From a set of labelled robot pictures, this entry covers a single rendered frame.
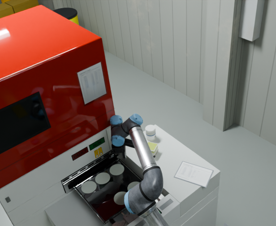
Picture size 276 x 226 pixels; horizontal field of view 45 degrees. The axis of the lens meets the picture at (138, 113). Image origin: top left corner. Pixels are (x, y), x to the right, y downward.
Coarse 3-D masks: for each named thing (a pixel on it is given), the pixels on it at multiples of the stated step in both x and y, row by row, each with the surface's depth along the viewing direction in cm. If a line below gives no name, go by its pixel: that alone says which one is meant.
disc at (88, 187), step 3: (84, 183) 219; (87, 183) 219; (90, 183) 219; (93, 183) 218; (84, 186) 217; (87, 186) 217; (90, 186) 217; (93, 186) 217; (96, 186) 216; (84, 189) 215; (87, 189) 215; (90, 189) 215; (93, 189) 215; (84, 192) 213; (87, 192) 213; (90, 192) 213
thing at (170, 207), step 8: (160, 200) 196; (168, 200) 196; (176, 200) 195; (160, 208) 192; (168, 208) 191; (176, 208) 193; (168, 216) 192; (176, 216) 198; (128, 224) 186; (136, 224) 185; (144, 224) 185; (168, 224) 196
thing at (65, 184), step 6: (108, 156) 230; (102, 162) 229; (90, 168) 224; (102, 168) 232; (78, 174) 220; (84, 174) 223; (90, 174) 228; (72, 180) 218; (84, 180) 225; (66, 186) 217; (72, 186) 222; (66, 192) 220
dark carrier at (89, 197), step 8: (104, 168) 228; (112, 176) 222; (120, 176) 221; (128, 176) 221; (80, 184) 219; (96, 184) 218; (104, 184) 217; (112, 184) 216; (120, 184) 216; (128, 184) 215; (80, 192) 214; (96, 192) 213; (104, 192) 212; (112, 192) 211; (88, 200) 208; (96, 200) 208; (104, 200) 207; (112, 200) 206; (96, 208) 203; (104, 208) 203; (112, 208) 202; (120, 208) 202; (104, 216) 198
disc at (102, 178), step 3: (99, 174) 224; (102, 174) 224; (105, 174) 224; (108, 174) 223; (96, 177) 222; (99, 177) 222; (102, 177) 222; (105, 177) 222; (108, 177) 221; (96, 180) 220; (99, 180) 220; (102, 180) 220; (105, 180) 220; (108, 180) 219; (99, 183) 218; (102, 183) 218
